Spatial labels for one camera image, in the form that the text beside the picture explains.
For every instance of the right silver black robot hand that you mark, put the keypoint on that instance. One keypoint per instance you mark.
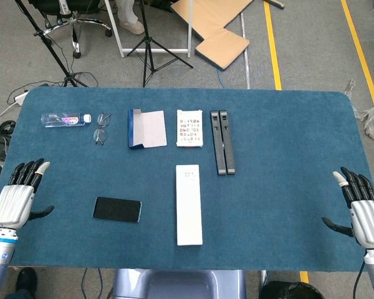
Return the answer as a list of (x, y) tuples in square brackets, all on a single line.
[(369, 222)]

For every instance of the black camera tripod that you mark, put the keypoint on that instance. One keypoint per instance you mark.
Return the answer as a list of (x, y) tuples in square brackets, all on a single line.
[(149, 46)]

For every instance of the black bag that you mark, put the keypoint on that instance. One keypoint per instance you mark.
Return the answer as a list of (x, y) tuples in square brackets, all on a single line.
[(290, 291)]

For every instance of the small white box with icons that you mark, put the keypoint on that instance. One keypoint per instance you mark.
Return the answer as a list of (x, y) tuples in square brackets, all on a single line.
[(189, 128)]

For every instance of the seated person beige trousers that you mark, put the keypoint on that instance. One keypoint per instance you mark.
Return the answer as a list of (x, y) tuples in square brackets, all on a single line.
[(127, 15)]

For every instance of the black shoe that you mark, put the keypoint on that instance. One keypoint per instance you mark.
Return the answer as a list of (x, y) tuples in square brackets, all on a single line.
[(26, 281)]

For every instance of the open blue glasses case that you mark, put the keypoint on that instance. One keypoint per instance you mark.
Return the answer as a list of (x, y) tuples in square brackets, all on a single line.
[(151, 130)]

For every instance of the clear plastic water bottle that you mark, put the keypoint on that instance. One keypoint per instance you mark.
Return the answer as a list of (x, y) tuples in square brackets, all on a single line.
[(62, 120)]

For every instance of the smartphone teal back black screen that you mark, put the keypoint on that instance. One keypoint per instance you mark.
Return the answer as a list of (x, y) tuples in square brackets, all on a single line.
[(116, 210)]

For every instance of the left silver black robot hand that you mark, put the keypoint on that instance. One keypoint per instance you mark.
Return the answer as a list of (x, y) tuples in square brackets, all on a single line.
[(14, 202)]

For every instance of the blue felt table mat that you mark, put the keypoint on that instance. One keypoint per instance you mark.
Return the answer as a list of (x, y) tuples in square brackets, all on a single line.
[(268, 202)]

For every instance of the lavender robot torso base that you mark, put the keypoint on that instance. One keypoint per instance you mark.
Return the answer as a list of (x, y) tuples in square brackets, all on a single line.
[(180, 285)]

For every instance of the black light stand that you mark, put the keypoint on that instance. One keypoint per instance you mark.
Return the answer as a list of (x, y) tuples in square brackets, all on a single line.
[(46, 43)]

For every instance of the black folding stand bar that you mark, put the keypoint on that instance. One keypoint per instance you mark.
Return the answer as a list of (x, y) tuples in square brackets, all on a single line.
[(228, 146), (217, 143)]

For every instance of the thin metal frame eyeglasses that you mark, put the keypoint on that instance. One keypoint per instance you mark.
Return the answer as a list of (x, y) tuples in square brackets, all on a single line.
[(103, 124)]

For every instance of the long white cardboard box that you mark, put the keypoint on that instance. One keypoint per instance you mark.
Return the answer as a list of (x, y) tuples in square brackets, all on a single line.
[(189, 208)]

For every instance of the black office chair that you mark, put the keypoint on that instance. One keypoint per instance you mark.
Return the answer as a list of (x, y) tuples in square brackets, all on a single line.
[(73, 25)]

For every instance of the white desk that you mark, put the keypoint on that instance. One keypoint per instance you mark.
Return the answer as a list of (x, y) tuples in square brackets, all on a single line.
[(116, 31)]

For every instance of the flat brown cardboard sheet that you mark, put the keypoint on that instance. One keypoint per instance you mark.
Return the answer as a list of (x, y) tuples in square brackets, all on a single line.
[(212, 21)]

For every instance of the white power strip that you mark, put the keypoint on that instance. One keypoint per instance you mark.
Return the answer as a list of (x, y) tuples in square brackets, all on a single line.
[(21, 98)]

